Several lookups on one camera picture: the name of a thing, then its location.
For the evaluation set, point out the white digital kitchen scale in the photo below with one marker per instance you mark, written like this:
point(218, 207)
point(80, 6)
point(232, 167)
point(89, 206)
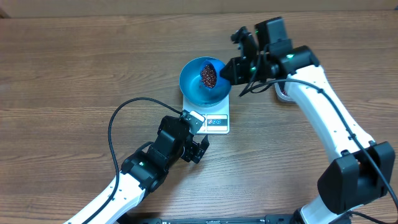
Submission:
point(216, 117)

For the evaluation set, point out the red adzuki beans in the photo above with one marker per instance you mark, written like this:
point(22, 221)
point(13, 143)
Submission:
point(208, 76)

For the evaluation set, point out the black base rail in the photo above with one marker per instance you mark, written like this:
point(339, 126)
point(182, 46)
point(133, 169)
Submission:
point(214, 220)

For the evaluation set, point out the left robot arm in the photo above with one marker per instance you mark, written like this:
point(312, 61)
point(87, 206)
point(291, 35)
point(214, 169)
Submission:
point(146, 169)

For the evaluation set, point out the blue metal bowl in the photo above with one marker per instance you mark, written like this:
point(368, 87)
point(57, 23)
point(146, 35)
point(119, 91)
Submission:
point(194, 89)

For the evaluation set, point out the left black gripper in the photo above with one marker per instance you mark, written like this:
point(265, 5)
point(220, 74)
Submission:
point(196, 150)

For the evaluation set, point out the clear plastic food container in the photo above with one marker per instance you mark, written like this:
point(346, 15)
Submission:
point(281, 94)

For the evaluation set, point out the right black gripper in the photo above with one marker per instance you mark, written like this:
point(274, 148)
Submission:
point(242, 66)

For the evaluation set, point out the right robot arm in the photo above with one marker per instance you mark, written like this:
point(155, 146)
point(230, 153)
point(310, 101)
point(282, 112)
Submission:
point(360, 169)

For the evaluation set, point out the blue plastic measuring scoop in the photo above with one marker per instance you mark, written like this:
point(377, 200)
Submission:
point(218, 66)

